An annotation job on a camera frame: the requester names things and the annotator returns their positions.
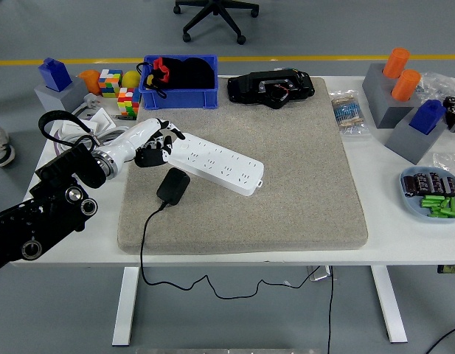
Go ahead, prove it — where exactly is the orange cylinder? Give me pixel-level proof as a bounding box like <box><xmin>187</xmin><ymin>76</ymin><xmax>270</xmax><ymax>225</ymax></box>
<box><xmin>391</xmin><ymin>69</ymin><xmax>422</xmax><ymax>103</ymax></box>
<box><xmin>382</xmin><ymin>47</ymin><xmax>412</xmax><ymax>79</ymax></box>

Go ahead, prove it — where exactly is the red plastic clip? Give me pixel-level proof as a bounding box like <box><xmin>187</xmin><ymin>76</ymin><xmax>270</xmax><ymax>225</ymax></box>
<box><xmin>153</xmin><ymin>58</ymin><xmax>171</xmax><ymax>83</ymax></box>

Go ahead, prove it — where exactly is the purple flat pad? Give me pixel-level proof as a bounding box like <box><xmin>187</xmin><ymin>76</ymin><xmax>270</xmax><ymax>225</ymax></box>
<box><xmin>52</xmin><ymin>127</ymin><xmax>66</xmax><ymax>160</ymax></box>

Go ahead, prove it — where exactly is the white wall switch panel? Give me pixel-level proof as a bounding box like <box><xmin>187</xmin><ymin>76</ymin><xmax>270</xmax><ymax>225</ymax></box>
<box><xmin>88</xmin><ymin>109</ymin><xmax>117</xmax><ymax>130</ymax></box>
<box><xmin>60</xmin><ymin>117</ymin><xmax>99</xmax><ymax>136</ymax></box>

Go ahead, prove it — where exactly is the grey cable with white plug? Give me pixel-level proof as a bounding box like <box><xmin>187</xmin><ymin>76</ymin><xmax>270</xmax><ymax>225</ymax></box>
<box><xmin>53</xmin><ymin>92</ymin><xmax>131</xmax><ymax>158</ymax></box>

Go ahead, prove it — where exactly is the orange cone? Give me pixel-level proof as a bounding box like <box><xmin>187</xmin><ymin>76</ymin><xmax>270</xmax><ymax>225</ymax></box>
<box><xmin>77</xmin><ymin>69</ymin><xmax>102</xmax><ymax>96</ymax></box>

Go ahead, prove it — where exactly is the black cloth pouch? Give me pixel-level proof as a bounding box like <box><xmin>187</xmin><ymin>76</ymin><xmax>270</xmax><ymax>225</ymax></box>
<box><xmin>153</xmin><ymin>57</ymin><xmax>216</xmax><ymax>91</ymax></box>

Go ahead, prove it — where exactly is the thin black plug cord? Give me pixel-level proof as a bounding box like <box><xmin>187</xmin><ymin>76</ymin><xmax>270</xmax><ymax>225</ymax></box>
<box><xmin>139</xmin><ymin>201</ymin><xmax>321</xmax><ymax>300</ymax></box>

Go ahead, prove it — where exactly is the black drawstring loop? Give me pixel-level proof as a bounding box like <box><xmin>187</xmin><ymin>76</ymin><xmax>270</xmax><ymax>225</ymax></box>
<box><xmin>136</xmin><ymin>61</ymin><xmax>168</xmax><ymax>100</ymax></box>

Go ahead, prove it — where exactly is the yellow ball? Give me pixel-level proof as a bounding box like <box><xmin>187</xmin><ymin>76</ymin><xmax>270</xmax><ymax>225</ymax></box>
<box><xmin>122</xmin><ymin>70</ymin><xmax>142</xmax><ymax>89</ymax></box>

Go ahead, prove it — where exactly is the grey-brown mat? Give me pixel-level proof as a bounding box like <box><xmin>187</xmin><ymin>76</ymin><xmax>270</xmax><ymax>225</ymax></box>
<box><xmin>117</xmin><ymin>76</ymin><xmax>369</xmax><ymax>255</ymax></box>

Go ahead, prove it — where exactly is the clear bag of small parts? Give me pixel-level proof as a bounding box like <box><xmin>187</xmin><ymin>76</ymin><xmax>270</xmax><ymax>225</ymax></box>
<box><xmin>414</xmin><ymin>72</ymin><xmax>455</xmax><ymax>108</ymax></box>

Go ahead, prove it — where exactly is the blue house-shaped block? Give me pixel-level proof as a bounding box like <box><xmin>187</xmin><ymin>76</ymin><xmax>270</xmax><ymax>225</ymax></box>
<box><xmin>38</xmin><ymin>58</ymin><xmax>73</xmax><ymax>93</ymax></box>
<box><xmin>409</xmin><ymin>99</ymin><xmax>447</xmax><ymax>136</ymax></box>

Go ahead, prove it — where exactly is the silver bracket under table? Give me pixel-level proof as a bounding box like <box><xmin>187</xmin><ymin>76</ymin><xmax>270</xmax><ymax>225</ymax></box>
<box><xmin>306</xmin><ymin>265</ymin><xmax>332</xmax><ymax>283</ymax></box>

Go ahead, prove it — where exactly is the multicoloured puzzle cube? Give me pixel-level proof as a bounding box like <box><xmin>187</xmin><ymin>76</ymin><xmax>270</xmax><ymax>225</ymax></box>
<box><xmin>97</xmin><ymin>69</ymin><xmax>124</xmax><ymax>99</ymax></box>
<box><xmin>117</xmin><ymin>87</ymin><xmax>142</xmax><ymax>118</ymax></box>

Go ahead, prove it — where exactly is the blue-grey plate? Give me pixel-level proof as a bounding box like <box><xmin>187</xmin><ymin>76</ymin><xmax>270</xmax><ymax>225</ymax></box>
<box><xmin>399</xmin><ymin>165</ymin><xmax>455</xmax><ymax>225</ymax></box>

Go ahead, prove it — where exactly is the grey two-hole block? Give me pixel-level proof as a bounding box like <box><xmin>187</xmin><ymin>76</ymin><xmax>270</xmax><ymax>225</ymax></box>
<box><xmin>361</xmin><ymin>63</ymin><xmax>423</xmax><ymax>129</ymax></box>

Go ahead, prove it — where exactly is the blue plastic bin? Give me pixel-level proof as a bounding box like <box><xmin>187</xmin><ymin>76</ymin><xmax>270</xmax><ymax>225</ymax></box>
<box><xmin>138</xmin><ymin>55</ymin><xmax>219</xmax><ymax>111</ymax></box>

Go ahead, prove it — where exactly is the white power strip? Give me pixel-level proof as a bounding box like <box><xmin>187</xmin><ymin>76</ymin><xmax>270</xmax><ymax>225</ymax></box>
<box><xmin>167</xmin><ymin>132</ymin><xmax>265</xmax><ymax>198</ymax></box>

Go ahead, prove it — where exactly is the grey slotted block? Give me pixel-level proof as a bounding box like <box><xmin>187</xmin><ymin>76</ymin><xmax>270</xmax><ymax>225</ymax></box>
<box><xmin>34</xmin><ymin>76</ymin><xmax>90</xmax><ymax>118</ymax></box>
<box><xmin>383</xmin><ymin>110</ymin><xmax>449</xmax><ymax>165</ymax></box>

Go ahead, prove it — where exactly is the person's foot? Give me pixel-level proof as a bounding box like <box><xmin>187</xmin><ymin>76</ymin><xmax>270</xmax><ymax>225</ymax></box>
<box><xmin>0</xmin><ymin>119</ymin><xmax>16</xmax><ymax>167</ymax></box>

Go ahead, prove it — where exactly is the black electronic device housing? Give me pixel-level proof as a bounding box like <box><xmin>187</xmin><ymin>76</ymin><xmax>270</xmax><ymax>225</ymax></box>
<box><xmin>226</xmin><ymin>69</ymin><xmax>316</xmax><ymax>110</ymax></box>

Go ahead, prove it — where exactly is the clear bag of resistors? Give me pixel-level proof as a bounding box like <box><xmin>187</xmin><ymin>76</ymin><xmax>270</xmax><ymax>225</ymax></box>
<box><xmin>329</xmin><ymin>90</ymin><xmax>372</xmax><ymax>141</ymax></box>

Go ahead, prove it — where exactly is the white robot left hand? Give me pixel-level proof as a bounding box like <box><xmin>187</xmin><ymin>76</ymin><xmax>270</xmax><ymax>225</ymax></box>
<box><xmin>107</xmin><ymin>117</ymin><xmax>187</xmax><ymax>174</ymax></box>

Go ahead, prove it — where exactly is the black plug adapter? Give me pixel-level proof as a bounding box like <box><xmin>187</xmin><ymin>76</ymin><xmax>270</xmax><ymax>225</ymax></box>
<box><xmin>156</xmin><ymin>167</ymin><xmax>191</xmax><ymax>207</ymax></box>

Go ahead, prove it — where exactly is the empty clear plastic bag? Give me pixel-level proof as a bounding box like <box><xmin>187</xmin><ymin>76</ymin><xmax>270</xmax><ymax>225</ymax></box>
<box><xmin>432</xmin><ymin>151</ymin><xmax>455</xmax><ymax>174</ymax></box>

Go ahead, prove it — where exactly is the white table leg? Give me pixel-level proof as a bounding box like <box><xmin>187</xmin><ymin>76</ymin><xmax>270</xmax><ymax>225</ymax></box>
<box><xmin>111</xmin><ymin>265</ymin><xmax>141</xmax><ymax>347</ymax></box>
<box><xmin>370</xmin><ymin>265</ymin><xmax>409</xmax><ymax>344</ymax></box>

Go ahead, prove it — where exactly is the black office chair base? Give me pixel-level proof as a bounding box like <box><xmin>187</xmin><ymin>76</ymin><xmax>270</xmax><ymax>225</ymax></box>
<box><xmin>173</xmin><ymin>0</ymin><xmax>260</xmax><ymax>46</ymax></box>

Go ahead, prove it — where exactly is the black cable on floor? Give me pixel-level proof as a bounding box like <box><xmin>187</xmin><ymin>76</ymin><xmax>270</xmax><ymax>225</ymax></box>
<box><xmin>424</xmin><ymin>323</ymin><xmax>455</xmax><ymax>354</ymax></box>

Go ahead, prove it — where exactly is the black hanging cable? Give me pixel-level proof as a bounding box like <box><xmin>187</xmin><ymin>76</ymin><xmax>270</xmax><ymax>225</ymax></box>
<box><xmin>326</xmin><ymin>265</ymin><xmax>336</xmax><ymax>354</ymax></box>

